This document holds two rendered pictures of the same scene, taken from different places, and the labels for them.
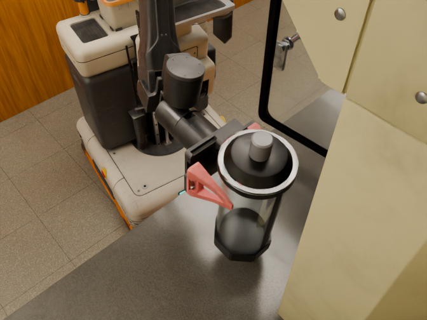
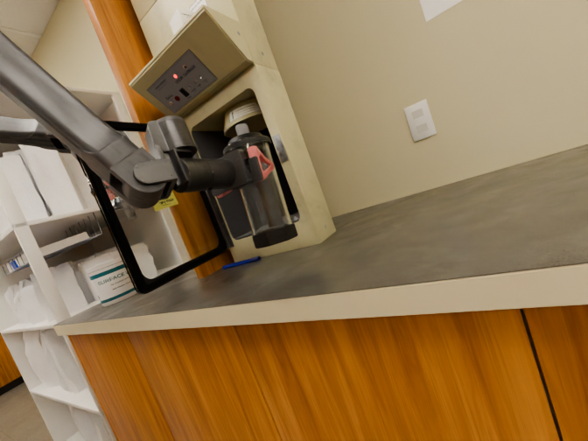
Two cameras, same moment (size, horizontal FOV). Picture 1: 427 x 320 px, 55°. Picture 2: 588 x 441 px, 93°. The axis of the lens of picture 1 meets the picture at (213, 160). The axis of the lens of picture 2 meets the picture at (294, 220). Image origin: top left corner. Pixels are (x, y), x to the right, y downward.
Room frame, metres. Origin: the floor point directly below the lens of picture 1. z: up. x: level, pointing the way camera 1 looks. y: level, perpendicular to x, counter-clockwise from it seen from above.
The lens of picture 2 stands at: (0.48, 0.57, 1.08)
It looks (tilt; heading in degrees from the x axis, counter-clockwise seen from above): 5 degrees down; 256
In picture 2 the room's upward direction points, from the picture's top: 20 degrees counter-clockwise
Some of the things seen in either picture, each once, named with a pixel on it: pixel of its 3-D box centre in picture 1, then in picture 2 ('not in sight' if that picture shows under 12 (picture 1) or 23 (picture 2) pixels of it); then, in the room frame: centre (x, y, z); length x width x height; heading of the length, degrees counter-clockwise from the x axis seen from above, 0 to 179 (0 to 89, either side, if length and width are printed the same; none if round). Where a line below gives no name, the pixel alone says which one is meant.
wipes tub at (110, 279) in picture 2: not in sight; (114, 280); (0.90, -0.62, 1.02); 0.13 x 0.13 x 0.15
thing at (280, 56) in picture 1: (281, 54); (126, 207); (0.65, -0.13, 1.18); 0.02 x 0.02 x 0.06; 47
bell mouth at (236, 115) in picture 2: not in sight; (248, 117); (0.28, -0.28, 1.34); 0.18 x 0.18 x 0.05
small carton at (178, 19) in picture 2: not in sight; (187, 30); (0.38, -0.15, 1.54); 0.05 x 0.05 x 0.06; 31
